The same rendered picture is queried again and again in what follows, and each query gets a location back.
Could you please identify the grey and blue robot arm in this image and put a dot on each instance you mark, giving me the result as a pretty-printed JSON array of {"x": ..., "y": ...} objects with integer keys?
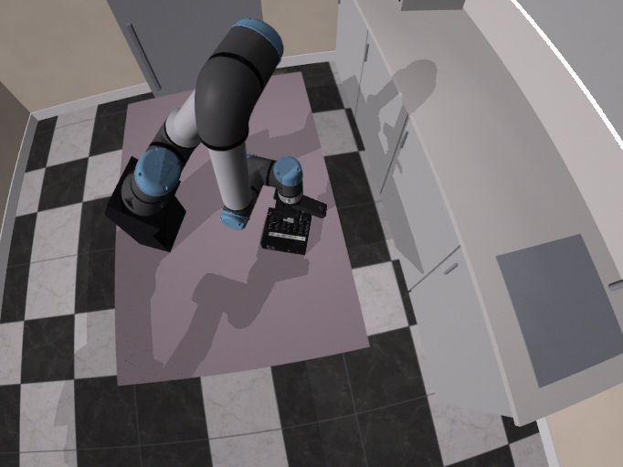
[{"x": 226, "y": 92}]

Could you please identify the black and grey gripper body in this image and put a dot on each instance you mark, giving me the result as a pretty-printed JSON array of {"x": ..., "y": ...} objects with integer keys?
[{"x": 283, "y": 210}]

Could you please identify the black lighting desk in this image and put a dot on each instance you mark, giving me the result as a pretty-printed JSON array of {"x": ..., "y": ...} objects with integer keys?
[{"x": 284, "y": 236}]

